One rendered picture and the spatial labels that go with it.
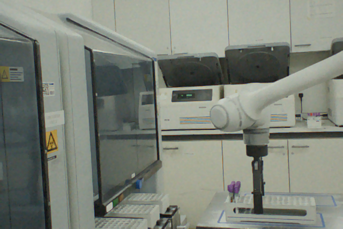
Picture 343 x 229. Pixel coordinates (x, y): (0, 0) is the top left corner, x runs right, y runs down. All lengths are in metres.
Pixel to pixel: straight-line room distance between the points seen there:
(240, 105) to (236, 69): 2.51
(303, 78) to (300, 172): 2.23
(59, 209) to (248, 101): 0.63
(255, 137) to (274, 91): 0.23
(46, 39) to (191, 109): 2.59
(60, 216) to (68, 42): 0.40
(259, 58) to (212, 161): 0.96
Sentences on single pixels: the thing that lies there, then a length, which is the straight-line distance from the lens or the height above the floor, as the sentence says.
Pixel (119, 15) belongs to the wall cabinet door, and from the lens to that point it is 3.95.
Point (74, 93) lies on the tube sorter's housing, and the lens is 1.04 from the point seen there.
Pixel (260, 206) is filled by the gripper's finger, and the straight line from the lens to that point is 1.48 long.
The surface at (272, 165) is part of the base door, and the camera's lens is 3.44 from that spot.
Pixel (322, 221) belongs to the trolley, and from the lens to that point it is 1.54.
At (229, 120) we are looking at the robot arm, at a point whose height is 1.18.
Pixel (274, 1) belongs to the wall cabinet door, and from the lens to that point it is 3.72.
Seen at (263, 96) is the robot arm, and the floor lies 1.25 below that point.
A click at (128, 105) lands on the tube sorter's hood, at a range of 1.36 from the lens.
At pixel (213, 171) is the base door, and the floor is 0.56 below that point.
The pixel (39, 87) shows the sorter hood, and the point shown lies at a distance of 0.87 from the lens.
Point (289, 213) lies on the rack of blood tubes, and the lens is 1.59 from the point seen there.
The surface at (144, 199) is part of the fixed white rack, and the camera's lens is 1.65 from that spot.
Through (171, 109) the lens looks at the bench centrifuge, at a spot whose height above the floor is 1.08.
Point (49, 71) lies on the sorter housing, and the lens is 0.94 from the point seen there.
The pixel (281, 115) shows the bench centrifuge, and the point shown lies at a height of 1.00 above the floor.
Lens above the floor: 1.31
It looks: 3 degrees down
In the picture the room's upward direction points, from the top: 3 degrees counter-clockwise
